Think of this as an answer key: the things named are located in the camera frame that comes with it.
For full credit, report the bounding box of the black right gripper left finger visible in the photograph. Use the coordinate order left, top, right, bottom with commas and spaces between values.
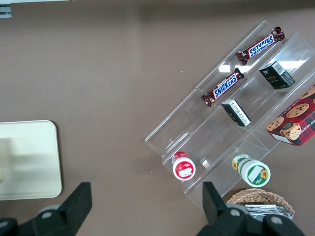
17, 182, 93, 236

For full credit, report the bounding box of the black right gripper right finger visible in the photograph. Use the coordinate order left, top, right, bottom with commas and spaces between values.
196, 181, 249, 236

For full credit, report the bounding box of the woven wicker basket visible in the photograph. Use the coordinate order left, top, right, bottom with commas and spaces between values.
226, 188, 295, 215

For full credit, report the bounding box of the cream plastic tray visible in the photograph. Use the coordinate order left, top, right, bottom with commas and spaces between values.
0, 119, 63, 201

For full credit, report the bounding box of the silver foil wrapped package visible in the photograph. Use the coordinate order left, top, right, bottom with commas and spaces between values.
243, 204, 294, 221

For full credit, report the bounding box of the green sunflower lidded cup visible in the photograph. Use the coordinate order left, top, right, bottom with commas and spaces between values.
231, 153, 272, 188

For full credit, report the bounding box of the red lidded yogurt cup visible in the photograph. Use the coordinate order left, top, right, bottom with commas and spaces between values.
172, 151, 196, 181

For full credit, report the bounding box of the clear acrylic tiered display stand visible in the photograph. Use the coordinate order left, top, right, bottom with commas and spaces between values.
144, 20, 315, 212

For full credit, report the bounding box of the black box with white label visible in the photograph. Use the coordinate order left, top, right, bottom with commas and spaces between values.
220, 99, 252, 127

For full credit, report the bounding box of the red tartan cookie box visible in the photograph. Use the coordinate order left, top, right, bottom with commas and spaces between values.
266, 84, 315, 147

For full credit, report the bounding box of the Snickers chocolate bar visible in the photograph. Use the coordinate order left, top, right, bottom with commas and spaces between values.
200, 68, 245, 108
236, 26, 286, 65

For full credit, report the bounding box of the black box with barcode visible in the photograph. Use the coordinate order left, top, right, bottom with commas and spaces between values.
258, 60, 296, 90

